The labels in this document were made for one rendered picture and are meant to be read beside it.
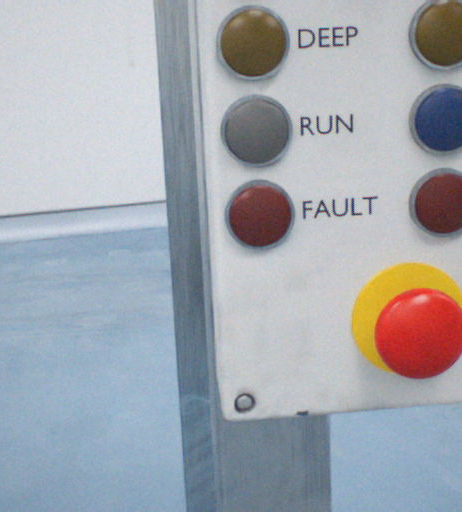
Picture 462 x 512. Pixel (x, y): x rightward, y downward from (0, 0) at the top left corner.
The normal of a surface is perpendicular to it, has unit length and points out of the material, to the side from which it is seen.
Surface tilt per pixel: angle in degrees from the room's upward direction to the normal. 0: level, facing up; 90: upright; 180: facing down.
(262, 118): 87
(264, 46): 91
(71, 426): 0
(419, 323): 86
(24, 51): 90
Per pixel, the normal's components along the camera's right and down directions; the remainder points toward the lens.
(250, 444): 0.09, 0.26
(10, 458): -0.04, -0.96
